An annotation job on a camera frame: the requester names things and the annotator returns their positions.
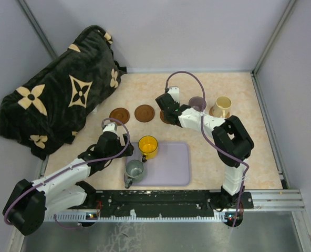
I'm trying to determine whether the dark brown wooden coaster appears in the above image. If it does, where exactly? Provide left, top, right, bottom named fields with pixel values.
left=109, top=108, right=130, bottom=124

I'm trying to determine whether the grey ceramic mug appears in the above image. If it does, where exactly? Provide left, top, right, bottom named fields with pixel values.
left=125, top=160, right=147, bottom=189

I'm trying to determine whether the yellow transparent mug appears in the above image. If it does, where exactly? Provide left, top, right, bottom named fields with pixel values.
left=138, top=135, right=159, bottom=163

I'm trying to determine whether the cream yellow ceramic mug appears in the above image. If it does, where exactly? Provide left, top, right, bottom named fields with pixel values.
left=213, top=96, right=232, bottom=118

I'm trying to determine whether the woven rattan coaster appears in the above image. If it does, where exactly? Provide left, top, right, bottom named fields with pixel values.
left=209, top=107, right=214, bottom=116

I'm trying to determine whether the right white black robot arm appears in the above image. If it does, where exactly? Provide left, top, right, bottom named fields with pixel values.
left=155, top=93, right=254, bottom=208

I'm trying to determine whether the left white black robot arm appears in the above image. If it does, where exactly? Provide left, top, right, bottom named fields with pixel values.
left=3, top=131, right=134, bottom=236

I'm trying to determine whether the lavender plastic tray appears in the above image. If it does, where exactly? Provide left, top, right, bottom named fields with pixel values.
left=132, top=142, right=191, bottom=187

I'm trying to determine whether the black floral plush blanket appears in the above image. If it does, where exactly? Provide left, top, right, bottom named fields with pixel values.
left=0, top=25, right=127, bottom=159

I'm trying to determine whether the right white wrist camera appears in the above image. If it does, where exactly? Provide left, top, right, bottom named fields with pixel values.
left=168, top=86, right=180, bottom=103

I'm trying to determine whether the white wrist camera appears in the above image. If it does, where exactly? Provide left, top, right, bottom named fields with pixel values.
left=103, top=122, right=118, bottom=134
left=168, top=86, right=180, bottom=103

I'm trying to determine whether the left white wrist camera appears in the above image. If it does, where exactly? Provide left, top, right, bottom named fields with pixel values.
left=103, top=122, right=118, bottom=134

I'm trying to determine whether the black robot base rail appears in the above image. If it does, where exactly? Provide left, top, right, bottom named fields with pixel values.
left=71, top=190, right=253, bottom=218

